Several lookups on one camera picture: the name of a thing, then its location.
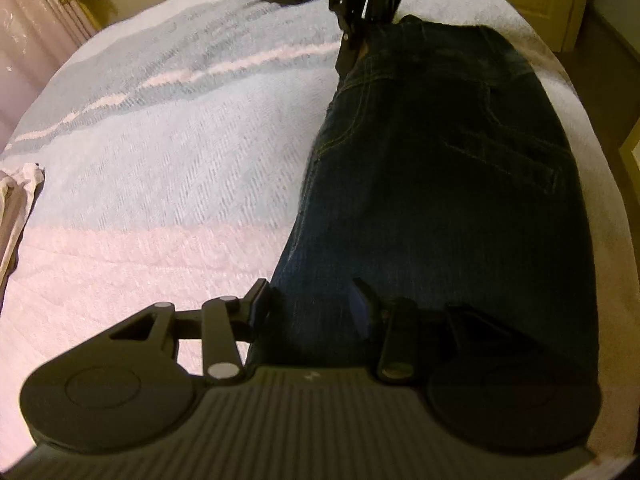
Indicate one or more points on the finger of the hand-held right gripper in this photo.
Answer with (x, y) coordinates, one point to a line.
(352, 52)

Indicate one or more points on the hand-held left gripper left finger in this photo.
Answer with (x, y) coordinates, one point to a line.
(260, 307)

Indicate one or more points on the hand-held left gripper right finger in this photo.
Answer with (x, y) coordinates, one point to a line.
(362, 310)

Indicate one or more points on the dark blue denim pants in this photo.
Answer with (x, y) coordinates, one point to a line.
(430, 185)

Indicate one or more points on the pink and grey blanket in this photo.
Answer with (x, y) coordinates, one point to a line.
(175, 160)

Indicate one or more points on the light folded cloth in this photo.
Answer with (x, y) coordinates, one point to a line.
(15, 210)

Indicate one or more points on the pink curtain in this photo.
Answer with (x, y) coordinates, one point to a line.
(35, 35)

